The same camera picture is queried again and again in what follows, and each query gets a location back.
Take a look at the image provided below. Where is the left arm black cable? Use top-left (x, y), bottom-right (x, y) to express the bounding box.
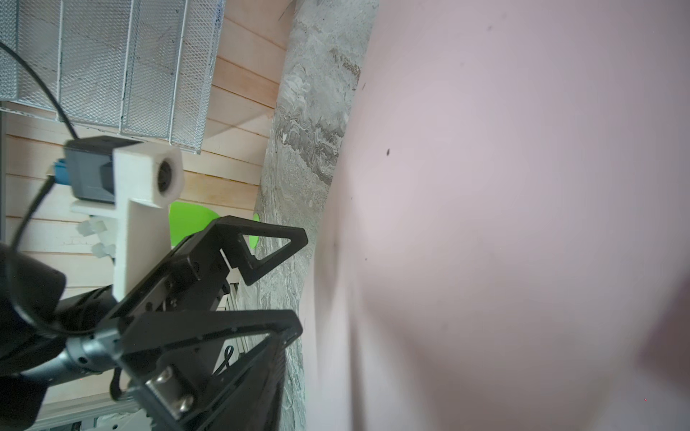
top-left (0, 41), bottom-right (82, 340)

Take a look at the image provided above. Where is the green plastic goblet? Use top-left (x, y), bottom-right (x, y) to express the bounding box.
top-left (169, 200), bottom-right (261, 251)

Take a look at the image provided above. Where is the pink folder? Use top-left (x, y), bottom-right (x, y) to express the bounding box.
top-left (300, 1), bottom-right (689, 430)

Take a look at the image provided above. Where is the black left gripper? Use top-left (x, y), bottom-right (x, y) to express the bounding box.
top-left (91, 217), bottom-right (308, 430)

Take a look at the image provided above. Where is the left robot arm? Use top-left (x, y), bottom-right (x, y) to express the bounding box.
top-left (1, 217), bottom-right (308, 430)

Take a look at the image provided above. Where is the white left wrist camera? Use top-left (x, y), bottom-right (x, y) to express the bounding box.
top-left (64, 136), bottom-right (184, 300)

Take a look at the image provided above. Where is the white wire mesh shelf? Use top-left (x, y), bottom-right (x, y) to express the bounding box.
top-left (1, 1), bottom-right (226, 154)

